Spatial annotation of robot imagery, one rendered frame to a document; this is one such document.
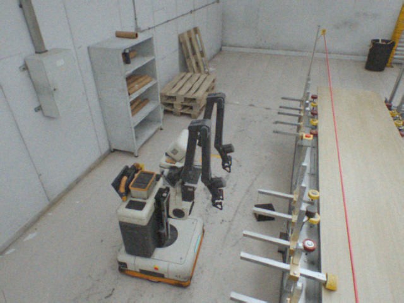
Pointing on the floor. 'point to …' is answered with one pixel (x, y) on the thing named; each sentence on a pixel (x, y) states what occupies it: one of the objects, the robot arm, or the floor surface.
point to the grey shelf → (116, 127)
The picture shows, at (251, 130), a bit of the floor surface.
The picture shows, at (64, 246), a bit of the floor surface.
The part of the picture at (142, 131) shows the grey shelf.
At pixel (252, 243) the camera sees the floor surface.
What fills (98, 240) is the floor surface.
